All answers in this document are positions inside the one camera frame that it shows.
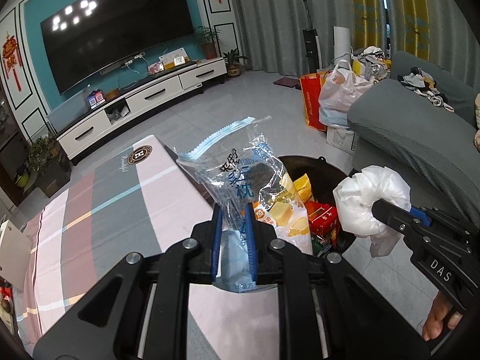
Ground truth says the clear blue printed bag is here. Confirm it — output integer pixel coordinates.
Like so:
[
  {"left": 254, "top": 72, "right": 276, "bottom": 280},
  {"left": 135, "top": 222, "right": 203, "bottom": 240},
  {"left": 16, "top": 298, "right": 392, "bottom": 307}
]
[{"left": 177, "top": 116, "right": 312, "bottom": 293}]

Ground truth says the yellow snack bag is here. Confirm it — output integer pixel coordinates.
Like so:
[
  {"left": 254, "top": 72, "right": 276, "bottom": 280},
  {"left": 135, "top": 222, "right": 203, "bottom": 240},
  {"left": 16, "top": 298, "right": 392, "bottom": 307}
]
[{"left": 281, "top": 173, "right": 313, "bottom": 203}]

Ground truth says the red cigarette box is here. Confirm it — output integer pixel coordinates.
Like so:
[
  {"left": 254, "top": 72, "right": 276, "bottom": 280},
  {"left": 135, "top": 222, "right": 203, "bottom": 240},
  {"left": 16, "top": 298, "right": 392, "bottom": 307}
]
[{"left": 305, "top": 201, "right": 339, "bottom": 239}]

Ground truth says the black round trash bin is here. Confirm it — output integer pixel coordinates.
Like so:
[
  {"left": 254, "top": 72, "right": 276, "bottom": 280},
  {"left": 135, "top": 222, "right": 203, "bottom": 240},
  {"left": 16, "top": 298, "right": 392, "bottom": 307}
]
[{"left": 280, "top": 155, "right": 356, "bottom": 255}]

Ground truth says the person right hand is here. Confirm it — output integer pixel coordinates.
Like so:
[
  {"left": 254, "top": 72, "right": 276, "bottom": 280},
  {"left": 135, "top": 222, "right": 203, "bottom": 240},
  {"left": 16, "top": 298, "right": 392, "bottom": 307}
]
[{"left": 421, "top": 292, "right": 463, "bottom": 341}]

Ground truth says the striped patchwork table cloth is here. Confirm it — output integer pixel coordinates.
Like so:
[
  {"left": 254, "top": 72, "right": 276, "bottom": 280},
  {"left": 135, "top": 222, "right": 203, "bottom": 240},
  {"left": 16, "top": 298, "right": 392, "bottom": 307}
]
[{"left": 14, "top": 135, "right": 279, "bottom": 359}]

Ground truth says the grey sofa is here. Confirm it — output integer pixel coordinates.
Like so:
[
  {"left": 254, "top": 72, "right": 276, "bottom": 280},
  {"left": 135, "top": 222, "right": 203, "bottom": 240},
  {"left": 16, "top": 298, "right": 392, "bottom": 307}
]
[{"left": 347, "top": 51, "right": 479, "bottom": 225}]

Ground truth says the pile of clothes on sofa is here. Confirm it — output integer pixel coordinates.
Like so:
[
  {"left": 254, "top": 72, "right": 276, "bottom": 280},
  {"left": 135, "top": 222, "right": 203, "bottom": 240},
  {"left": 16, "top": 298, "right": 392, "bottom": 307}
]
[{"left": 397, "top": 67, "right": 455, "bottom": 113}]

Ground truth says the white tv cabinet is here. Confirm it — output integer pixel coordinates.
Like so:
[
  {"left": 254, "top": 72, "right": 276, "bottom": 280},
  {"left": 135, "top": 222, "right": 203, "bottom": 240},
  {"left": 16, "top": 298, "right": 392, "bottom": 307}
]
[{"left": 57, "top": 58, "right": 227, "bottom": 160}]

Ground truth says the red paper shopping bag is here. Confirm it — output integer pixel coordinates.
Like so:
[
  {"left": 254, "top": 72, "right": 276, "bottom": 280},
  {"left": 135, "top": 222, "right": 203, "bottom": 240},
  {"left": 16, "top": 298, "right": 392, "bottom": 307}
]
[{"left": 299, "top": 72, "right": 327, "bottom": 133}]

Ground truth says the small potted floor plant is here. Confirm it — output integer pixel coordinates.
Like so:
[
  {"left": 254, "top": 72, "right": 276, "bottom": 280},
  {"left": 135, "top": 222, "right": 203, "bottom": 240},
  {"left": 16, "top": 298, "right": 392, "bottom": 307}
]
[{"left": 223, "top": 48, "right": 248, "bottom": 78}]

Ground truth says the white pink plastic bag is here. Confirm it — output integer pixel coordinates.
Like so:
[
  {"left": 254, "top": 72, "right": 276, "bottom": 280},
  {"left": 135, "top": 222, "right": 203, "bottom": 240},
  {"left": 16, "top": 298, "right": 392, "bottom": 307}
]
[{"left": 319, "top": 59, "right": 374, "bottom": 128}]

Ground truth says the potted plant by curtain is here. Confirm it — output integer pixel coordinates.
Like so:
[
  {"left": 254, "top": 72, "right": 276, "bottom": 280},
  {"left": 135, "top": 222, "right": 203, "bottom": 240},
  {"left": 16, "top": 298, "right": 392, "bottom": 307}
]
[{"left": 194, "top": 26, "right": 220, "bottom": 59}]

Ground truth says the black upright vacuum cleaner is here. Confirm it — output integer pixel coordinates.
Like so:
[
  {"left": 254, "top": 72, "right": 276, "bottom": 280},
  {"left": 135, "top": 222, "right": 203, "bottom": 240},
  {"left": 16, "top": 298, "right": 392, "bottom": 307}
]
[{"left": 302, "top": 0, "right": 321, "bottom": 73}]

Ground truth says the green plants left shelf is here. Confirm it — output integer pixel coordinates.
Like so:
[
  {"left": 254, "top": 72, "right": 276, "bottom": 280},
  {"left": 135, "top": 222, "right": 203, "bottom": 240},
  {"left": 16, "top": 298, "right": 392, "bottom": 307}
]
[{"left": 28, "top": 133, "right": 71, "bottom": 176}]

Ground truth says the grey curtain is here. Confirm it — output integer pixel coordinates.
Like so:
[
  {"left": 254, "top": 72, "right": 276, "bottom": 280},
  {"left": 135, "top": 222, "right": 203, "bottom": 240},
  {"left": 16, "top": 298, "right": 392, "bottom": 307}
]
[{"left": 233, "top": 0, "right": 479, "bottom": 86}]

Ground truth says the white storage box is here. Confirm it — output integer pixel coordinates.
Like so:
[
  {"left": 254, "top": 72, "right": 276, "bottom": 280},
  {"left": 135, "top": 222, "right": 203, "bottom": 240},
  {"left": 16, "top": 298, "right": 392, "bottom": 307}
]
[{"left": 0, "top": 220, "right": 32, "bottom": 290}]

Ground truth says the large black television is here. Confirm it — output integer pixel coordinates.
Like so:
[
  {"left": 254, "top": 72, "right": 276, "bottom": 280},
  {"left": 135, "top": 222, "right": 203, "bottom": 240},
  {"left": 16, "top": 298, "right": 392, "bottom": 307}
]
[{"left": 41, "top": 0, "right": 194, "bottom": 94}]

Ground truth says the red chinese knot decoration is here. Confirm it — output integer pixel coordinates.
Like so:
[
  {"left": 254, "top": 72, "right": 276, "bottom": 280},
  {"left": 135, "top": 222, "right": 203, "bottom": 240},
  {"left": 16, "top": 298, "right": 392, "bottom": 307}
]
[{"left": 1, "top": 33, "right": 23, "bottom": 92}]

